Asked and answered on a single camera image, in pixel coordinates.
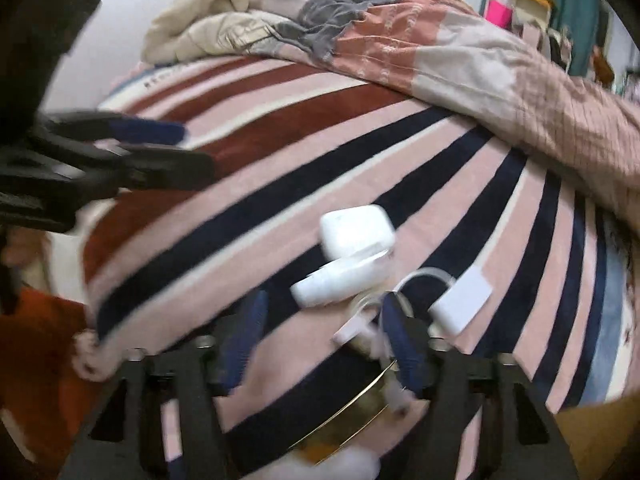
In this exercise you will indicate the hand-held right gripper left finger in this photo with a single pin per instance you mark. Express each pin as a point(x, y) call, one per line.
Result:
point(245, 332)

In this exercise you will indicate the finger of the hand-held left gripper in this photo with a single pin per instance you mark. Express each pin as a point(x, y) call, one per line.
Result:
point(145, 130)
point(165, 167)

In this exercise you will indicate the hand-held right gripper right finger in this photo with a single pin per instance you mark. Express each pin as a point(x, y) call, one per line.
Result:
point(402, 345)

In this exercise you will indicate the white power adapter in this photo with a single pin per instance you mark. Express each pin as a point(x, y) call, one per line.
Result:
point(335, 280)

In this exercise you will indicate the round gold tin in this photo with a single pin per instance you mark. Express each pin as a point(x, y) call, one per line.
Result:
point(345, 425)

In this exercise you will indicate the white charger block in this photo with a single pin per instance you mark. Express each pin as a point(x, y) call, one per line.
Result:
point(356, 232)

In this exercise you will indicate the cream cloth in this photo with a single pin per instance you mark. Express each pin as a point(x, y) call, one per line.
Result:
point(210, 15)

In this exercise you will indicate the striped blanket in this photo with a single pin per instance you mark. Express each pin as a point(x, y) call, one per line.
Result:
point(325, 185)

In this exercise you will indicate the orange cloth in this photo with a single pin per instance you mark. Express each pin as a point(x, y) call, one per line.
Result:
point(35, 375)

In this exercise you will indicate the pink patchwork quilt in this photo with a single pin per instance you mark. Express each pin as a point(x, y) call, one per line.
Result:
point(450, 60)

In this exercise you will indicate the pink box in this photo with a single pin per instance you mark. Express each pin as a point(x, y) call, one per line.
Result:
point(498, 12)

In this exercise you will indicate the wooden shelf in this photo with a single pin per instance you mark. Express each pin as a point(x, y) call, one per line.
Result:
point(520, 2)

